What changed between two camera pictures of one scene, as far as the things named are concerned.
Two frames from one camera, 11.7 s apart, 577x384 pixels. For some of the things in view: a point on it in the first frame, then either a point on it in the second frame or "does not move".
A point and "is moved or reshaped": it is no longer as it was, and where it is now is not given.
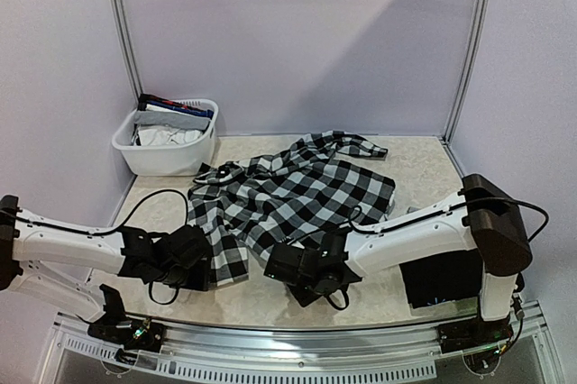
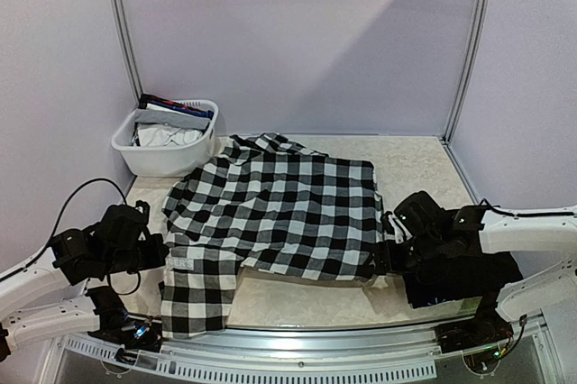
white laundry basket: [195, 158] does not move
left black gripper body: [177, 277] -> [148, 260]
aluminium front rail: [407, 353] does not move
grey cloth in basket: [149, 117] does not move
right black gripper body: [278, 262] -> [390, 255]
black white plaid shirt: [313, 189] is moved or reshaped
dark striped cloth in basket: [145, 99] does not move
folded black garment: [443, 278] does not move
